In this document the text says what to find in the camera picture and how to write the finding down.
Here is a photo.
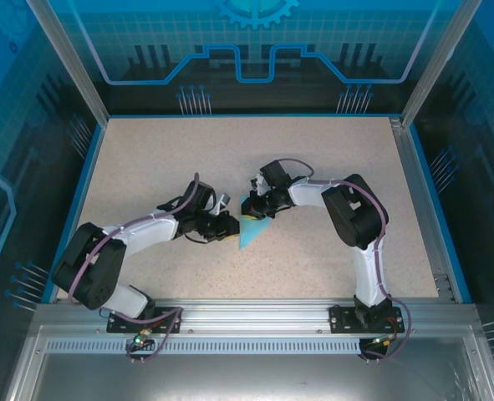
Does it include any slotted grey cable duct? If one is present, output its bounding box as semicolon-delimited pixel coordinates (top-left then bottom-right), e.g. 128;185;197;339
44;338;398;356

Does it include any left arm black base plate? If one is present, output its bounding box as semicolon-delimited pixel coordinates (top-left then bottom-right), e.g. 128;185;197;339
106;307;183;334

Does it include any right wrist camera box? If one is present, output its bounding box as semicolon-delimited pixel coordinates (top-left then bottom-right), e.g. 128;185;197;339
249;173;269;198

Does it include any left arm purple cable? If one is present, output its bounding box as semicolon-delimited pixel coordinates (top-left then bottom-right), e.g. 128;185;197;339
67;171;201;363

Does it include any aluminium mounting rail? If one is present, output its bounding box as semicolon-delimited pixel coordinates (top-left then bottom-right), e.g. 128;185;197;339
35;298;477;332

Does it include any aluminium side rail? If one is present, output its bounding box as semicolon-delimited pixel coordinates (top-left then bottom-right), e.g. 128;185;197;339
390;117;456;302

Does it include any cable connector with green light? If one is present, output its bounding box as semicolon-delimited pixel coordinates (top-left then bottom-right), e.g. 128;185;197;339
369;332;398;348
132;327;154;348

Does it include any blue table edge strip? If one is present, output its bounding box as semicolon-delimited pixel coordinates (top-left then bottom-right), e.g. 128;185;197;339
409;124;472;304
41;123;108;304

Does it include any steel front tray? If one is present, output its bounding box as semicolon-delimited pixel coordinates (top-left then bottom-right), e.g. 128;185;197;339
3;325;494;401

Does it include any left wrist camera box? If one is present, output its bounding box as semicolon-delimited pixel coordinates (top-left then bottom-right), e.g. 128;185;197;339
211;193;234;217

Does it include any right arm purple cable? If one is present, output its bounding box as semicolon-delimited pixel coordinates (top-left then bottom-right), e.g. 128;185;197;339
278;157;413;363

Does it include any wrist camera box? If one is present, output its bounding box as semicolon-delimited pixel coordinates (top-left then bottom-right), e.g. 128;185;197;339
249;173;269;198
211;193;234;217

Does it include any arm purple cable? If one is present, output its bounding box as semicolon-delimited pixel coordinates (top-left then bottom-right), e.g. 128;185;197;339
67;171;201;363
278;157;413;363

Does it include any aluminium frame post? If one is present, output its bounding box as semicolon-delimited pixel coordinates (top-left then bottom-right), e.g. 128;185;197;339
27;0;109;126
400;0;484;129

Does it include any light blue paper sheet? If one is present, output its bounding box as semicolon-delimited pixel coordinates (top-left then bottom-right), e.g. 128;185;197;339
237;194;273;251

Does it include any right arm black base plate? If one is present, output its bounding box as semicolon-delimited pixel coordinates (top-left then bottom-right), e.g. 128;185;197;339
328;304;405;334

